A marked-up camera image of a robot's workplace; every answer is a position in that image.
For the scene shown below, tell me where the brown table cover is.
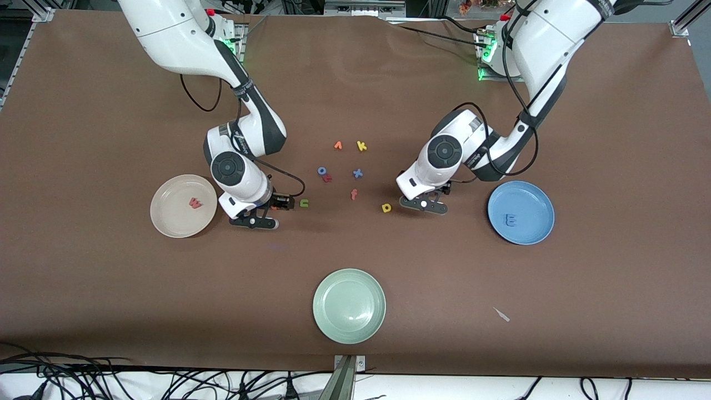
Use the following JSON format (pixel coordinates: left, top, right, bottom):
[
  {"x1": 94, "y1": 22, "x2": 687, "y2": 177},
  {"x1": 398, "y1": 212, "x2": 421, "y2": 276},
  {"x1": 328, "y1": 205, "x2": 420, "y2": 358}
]
[{"x1": 0, "y1": 8, "x2": 711, "y2": 379}]

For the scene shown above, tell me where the blue round plate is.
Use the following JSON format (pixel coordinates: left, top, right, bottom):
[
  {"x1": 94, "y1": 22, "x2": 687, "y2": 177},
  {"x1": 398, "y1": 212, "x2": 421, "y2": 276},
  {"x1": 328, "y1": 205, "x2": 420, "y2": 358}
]
[{"x1": 488, "y1": 181, "x2": 555, "y2": 246}]

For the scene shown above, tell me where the beige round plate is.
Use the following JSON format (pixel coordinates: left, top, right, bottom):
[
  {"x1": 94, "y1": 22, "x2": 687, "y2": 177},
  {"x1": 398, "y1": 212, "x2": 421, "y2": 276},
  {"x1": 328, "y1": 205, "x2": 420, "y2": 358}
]
[{"x1": 150, "y1": 174, "x2": 218, "y2": 239}]

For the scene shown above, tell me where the green round plate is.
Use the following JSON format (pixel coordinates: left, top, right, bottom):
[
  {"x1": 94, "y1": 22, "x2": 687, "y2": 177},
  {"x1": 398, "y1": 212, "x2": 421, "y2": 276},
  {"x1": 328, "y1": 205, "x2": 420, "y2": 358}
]
[{"x1": 313, "y1": 268, "x2": 387, "y2": 345}]

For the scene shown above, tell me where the aluminium profile beam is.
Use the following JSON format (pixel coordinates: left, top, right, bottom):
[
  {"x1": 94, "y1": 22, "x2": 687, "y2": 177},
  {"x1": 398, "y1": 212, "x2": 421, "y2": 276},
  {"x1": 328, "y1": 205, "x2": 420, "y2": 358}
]
[{"x1": 318, "y1": 356, "x2": 357, "y2": 400}]

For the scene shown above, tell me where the grey metal bar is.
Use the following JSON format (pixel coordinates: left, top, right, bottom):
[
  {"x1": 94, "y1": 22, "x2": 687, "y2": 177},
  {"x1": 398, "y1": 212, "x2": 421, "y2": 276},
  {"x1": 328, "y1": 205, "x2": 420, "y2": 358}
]
[{"x1": 324, "y1": 1, "x2": 406, "y2": 16}]

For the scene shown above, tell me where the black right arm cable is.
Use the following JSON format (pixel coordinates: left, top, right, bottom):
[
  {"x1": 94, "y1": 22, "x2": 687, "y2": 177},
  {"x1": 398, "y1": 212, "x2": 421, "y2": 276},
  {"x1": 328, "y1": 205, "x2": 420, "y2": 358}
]
[{"x1": 179, "y1": 72, "x2": 306, "y2": 198}]

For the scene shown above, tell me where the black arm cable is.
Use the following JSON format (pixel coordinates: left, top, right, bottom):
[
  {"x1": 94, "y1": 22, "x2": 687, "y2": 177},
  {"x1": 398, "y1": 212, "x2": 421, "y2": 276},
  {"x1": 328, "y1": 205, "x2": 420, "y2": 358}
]
[
  {"x1": 450, "y1": 0, "x2": 539, "y2": 184},
  {"x1": 179, "y1": 72, "x2": 306, "y2": 198}
]

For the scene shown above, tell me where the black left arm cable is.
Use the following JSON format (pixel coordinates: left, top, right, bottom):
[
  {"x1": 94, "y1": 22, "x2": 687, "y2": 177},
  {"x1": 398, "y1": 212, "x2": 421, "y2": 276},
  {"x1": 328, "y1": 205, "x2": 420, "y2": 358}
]
[{"x1": 450, "y1": 0, "x2": 539, "y2": 184}]

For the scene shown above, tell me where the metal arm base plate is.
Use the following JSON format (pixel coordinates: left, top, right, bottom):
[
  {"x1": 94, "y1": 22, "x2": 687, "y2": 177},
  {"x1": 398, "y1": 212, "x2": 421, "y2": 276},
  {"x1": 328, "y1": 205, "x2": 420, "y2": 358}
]
[
  {"x1": 218, "y1": 22, "x2": 248, "y2": 63},
  {"x1": 475, "y1": 31, "x2": 525, "y2": 83}
]

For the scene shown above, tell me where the black base cable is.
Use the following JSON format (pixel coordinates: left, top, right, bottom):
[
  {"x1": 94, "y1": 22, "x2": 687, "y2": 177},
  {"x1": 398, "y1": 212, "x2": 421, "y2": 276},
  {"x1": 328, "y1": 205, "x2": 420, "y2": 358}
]
[
  {"x1": 383, "y1": 18, "x2": 489, "y2": 49},
  {"x1": 439, "y1": 15, "x2": 482, "y2": 36}
]

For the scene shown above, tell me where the small metal bracket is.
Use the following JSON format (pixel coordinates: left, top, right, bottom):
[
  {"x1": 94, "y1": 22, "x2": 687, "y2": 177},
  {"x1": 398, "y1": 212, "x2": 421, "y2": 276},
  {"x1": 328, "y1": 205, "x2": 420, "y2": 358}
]
[{"x1": 333, "y1": 354, "x2": 366, "y2": 373}]

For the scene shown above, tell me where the black cable tangle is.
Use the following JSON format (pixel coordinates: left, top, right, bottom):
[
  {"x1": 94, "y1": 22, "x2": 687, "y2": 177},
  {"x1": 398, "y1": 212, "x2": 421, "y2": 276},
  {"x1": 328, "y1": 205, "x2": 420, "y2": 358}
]
[{"x1": 0, "y1": 342, "x2": 334, "y2": 400}]

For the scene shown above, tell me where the aluminium frame rail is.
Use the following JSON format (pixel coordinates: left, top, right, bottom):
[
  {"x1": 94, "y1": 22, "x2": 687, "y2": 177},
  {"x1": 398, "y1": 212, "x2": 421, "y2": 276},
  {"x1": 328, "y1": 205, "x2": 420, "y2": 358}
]
[{"x1": 0, "y1": 22, "x2": 35, "y2": 109}]

